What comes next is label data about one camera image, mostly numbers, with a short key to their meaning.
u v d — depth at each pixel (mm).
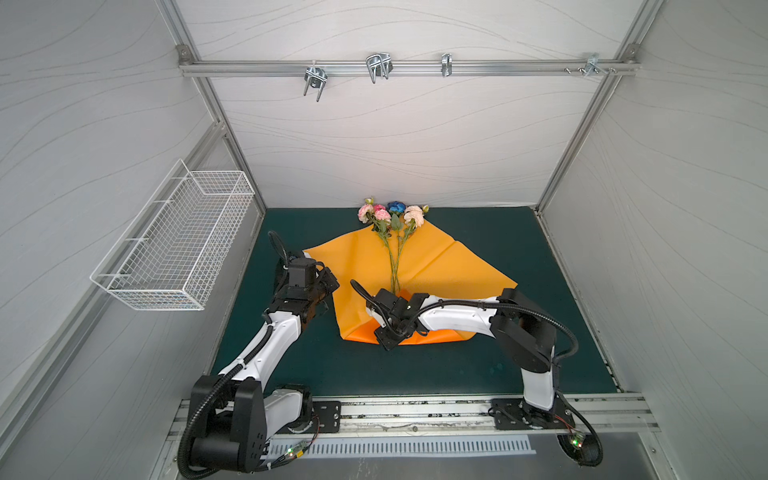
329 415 735
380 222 1089
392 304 699
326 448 702
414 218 1108
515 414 696
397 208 1148
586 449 719
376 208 1150
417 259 1051
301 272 640
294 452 678
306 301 641
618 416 738
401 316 666
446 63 750
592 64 764
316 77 795
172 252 688
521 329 478
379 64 764
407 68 793
